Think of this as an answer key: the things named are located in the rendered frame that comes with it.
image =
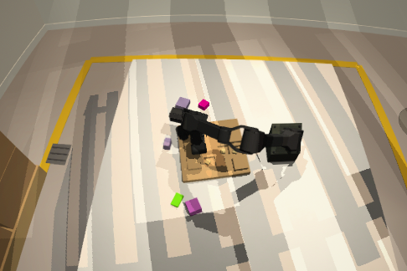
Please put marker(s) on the small green block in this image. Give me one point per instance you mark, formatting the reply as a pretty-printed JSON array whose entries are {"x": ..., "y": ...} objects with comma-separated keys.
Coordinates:
[{"x": 177, "y": 199}]

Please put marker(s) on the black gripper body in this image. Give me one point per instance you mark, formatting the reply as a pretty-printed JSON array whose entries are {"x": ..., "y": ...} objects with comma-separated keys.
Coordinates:
[{"x": 198, "y": 146}]

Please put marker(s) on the pink cube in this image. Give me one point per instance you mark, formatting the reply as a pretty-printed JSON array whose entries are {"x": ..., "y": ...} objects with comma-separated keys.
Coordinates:
[{"x": 193, "y": 207}]

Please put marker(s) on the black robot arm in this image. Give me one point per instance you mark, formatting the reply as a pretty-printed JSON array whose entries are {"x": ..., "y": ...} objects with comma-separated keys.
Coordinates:
[{"x": 253, "y": 140}]

